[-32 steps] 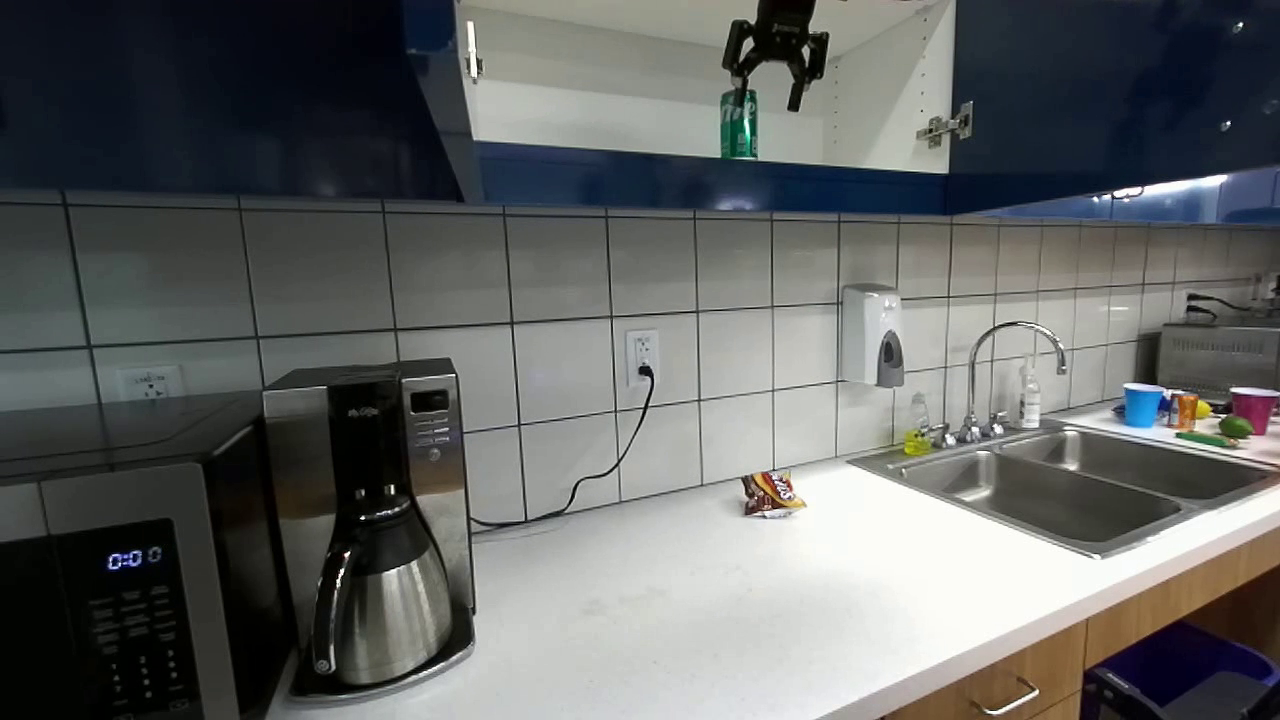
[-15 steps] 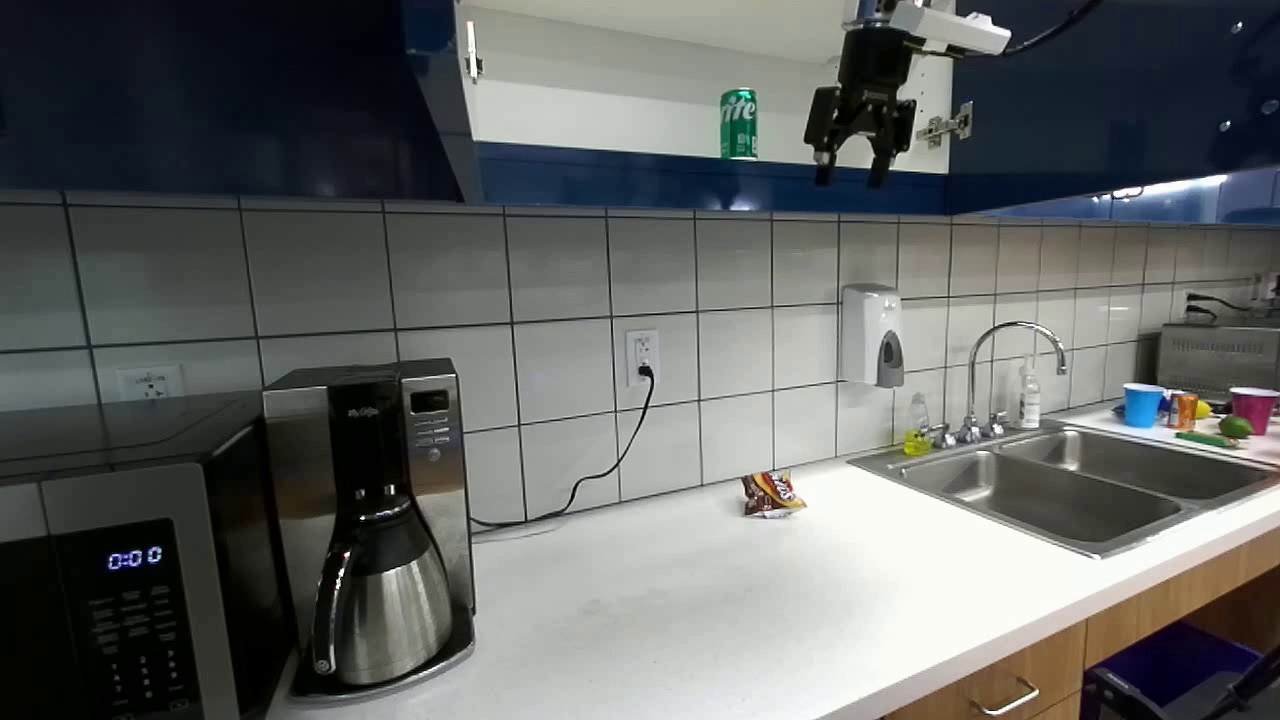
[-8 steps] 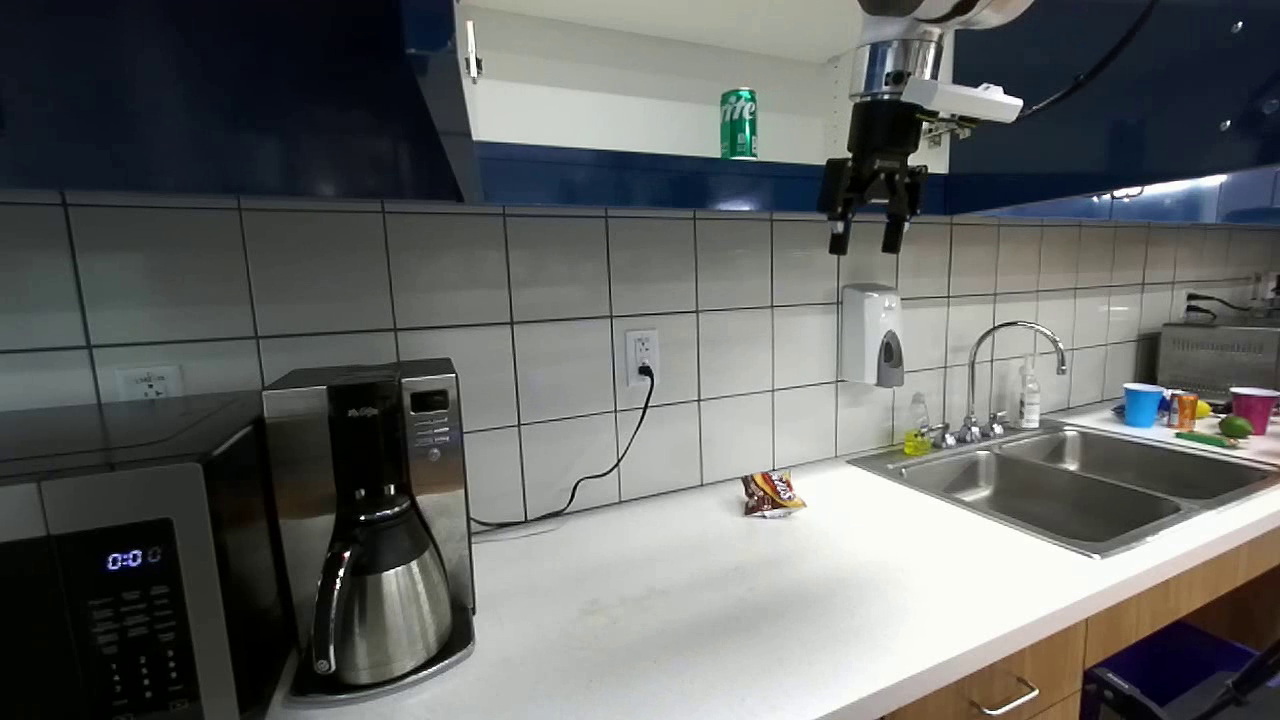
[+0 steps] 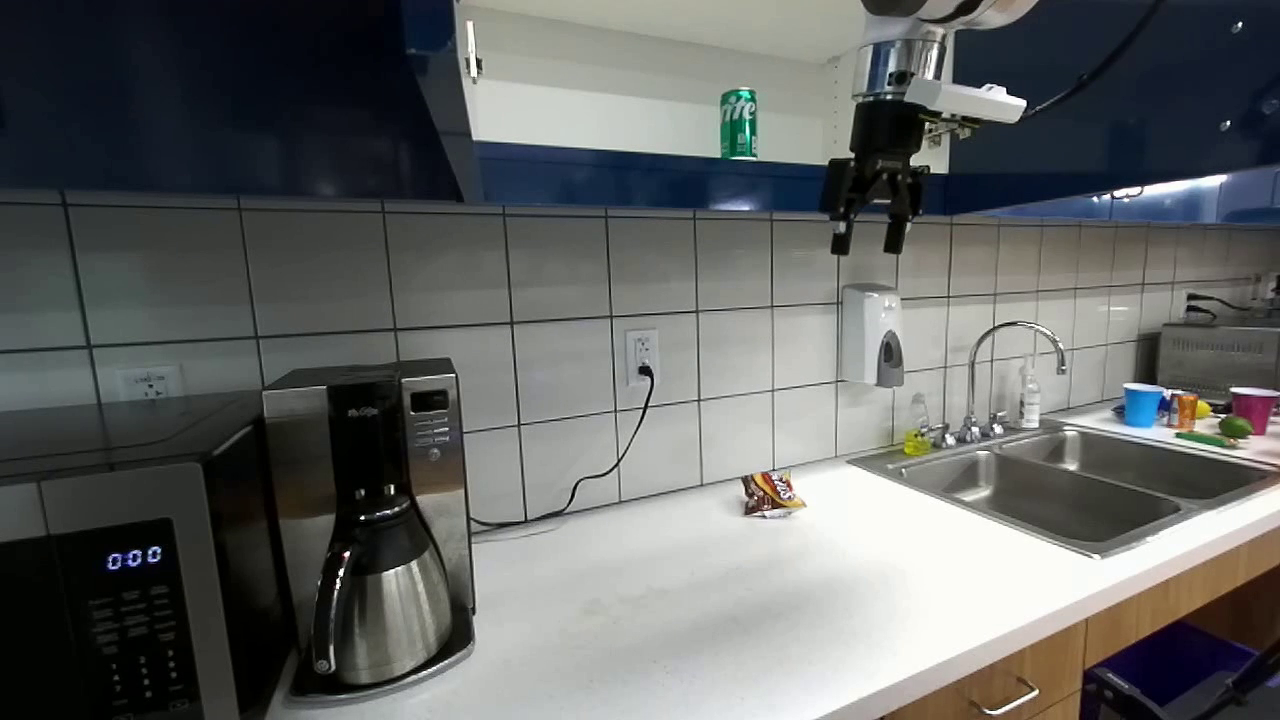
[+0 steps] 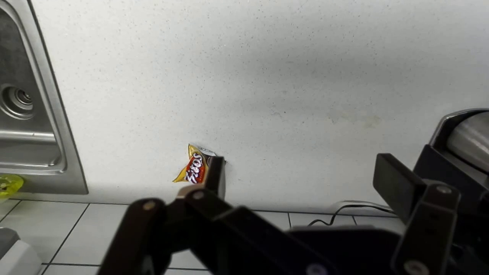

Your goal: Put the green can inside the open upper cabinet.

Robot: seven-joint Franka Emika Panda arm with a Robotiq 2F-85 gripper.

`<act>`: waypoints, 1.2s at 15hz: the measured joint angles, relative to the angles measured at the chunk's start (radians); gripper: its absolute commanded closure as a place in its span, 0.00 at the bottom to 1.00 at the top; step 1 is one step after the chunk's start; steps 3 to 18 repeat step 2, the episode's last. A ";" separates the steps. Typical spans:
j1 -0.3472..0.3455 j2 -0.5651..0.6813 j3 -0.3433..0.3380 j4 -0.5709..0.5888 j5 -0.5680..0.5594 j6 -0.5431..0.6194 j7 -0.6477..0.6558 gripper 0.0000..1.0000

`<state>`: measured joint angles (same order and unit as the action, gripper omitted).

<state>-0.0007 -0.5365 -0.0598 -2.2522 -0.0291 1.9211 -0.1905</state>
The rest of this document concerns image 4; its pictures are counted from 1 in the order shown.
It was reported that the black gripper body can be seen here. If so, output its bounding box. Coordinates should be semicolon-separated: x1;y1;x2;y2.
819;98;935;215

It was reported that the green soda can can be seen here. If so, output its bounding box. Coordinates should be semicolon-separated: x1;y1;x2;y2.
714;83;763;165

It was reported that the blue glossy cabinet door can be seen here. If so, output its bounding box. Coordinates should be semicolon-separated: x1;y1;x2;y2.
949;0;1280;192

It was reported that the blue open cabinet door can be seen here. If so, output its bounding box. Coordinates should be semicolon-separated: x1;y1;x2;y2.
394;0;489;206

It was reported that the white soap dispenser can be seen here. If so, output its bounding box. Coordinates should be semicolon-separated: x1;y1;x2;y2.
835;284;910;392

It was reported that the chrome gooseneck faucet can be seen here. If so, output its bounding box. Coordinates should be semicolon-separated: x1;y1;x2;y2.
929;315;1073;453

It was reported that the clear dish soap bottle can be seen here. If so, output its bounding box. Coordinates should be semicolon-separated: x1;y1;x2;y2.
1015;362;1047;433

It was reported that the orange snack packet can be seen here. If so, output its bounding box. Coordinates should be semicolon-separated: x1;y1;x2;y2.
737;470;808;519

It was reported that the blue cup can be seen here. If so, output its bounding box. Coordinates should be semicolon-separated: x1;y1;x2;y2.
1121;380;1177;433

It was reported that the stainless steel double sink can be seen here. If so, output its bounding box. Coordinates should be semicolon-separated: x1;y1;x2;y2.
850;421;1280;562

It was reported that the grey steel appliance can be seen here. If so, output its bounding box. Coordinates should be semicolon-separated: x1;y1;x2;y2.
1153;288;1280;402

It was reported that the magenta cup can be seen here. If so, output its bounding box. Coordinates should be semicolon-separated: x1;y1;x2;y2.
1223;385;1280;441

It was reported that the steel coffee maker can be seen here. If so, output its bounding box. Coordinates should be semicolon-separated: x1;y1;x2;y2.
255;356;481;705

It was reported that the dark blue bin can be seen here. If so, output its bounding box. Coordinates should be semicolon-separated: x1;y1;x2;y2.
1076;618;1280;720

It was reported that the steel coffee carafe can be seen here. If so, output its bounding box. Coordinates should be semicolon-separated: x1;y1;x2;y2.
306;497;459;692

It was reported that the steel microwave oven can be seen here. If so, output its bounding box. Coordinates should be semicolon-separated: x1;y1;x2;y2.
0;397;292;720

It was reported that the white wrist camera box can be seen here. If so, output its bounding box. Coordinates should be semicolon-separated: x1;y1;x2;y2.
908;77;1030;133

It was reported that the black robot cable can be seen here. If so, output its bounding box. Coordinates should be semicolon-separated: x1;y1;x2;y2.
1018;0;1169;124

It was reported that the white wall outlet with plug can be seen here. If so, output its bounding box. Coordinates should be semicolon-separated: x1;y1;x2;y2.
618;323;669;397

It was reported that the open white-lined wall cabinet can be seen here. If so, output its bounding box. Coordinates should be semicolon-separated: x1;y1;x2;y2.
450;0;965;181

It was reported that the black power cord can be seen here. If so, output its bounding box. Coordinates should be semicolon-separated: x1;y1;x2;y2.
468;365;662;538

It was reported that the wooden drawer with metal handle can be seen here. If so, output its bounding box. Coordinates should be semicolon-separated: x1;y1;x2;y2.
882;620;1090;720

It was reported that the dark blue closed wall cabinet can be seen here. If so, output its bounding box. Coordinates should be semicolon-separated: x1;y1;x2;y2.
0;0;463;207

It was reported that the white empty wall outlet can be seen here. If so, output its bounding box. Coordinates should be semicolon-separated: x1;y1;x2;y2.
121;365;186;410

